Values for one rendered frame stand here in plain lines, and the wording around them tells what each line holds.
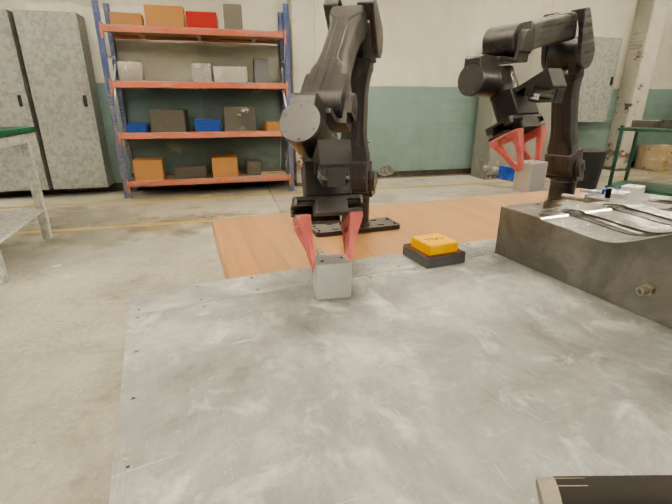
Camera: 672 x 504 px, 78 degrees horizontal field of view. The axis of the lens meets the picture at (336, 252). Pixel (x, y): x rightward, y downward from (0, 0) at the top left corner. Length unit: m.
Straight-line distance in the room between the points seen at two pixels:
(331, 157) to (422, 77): 6.04
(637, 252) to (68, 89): 5.66
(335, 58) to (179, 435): 0.56
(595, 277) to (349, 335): 0.38
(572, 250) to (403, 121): 5.80
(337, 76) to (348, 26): 0.13
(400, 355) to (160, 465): 0.26
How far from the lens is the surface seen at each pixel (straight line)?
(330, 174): 0.53
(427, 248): 0.73
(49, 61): 5.91
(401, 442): 0.38
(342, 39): 0.76
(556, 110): 1.18
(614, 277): 0.69
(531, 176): 0.88
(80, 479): 1.61
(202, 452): 0.38
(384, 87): 6.32
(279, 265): 0.73
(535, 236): 0.76
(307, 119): 0.56
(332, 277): 0.58
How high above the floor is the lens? 1.06
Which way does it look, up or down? 20 degrees down
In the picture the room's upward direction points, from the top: straight up
